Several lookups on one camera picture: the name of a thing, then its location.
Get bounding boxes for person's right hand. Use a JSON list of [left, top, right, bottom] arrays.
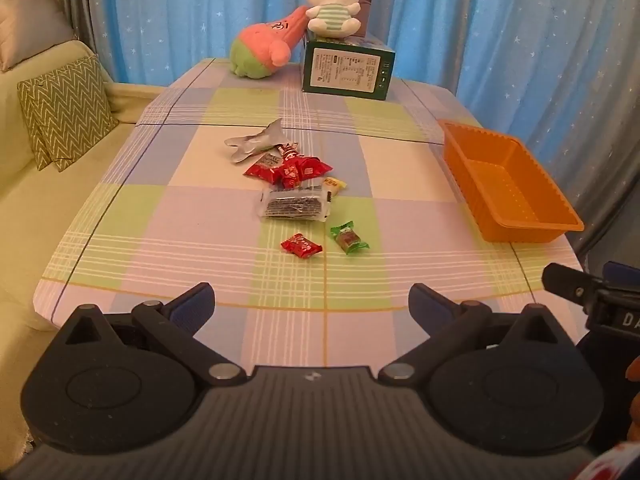
[[625, 354, 640, 438]]

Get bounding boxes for silver snack packet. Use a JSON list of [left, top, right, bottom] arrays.
[[224, 118, 289, 164]]

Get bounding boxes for grey curtain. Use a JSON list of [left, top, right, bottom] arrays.
[[54, 0, 103, 58]]

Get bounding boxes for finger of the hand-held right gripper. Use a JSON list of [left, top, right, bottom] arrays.
[[542, 262, 607, 311], [602, 261, 640, 286]]

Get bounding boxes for small green candy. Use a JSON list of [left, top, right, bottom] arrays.
[[329, 220, 370, 255]]

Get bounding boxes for red white printed clothing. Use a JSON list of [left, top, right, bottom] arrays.
[[589, 439, 640, 480]]

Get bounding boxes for white rabbit plush toy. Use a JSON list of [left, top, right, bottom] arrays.
[[305, 0, 362, 40]]

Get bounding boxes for long red foil snack packet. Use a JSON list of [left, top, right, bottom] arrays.
[[276, 142, 302, 191]]

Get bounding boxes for pink star plush toy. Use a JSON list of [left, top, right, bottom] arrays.
[[230, 6, 312, 80]]

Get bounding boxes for green chevron pillow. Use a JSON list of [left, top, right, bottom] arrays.
[[17, 54, 120, 174]]

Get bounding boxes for orange plastic tray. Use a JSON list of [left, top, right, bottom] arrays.
[[438, 120, 585, 244]]

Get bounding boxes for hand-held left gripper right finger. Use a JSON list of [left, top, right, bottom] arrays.
[[379, 283, 581, 387]]

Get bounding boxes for small red candy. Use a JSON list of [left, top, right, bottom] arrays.
[[280, 233, 323, 260]]

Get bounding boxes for green printed cardboard box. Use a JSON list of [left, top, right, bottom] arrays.
[[301, 35, 396, 101]]

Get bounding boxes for grey pillow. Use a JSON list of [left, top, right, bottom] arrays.
[[0, 0, 79, 74]]

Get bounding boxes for clear black seaweed packet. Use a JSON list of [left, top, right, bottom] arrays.
[[258, 187, 335, 222]]

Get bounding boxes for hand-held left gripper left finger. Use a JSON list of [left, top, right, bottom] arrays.
[[50, 282, 247, 387]]

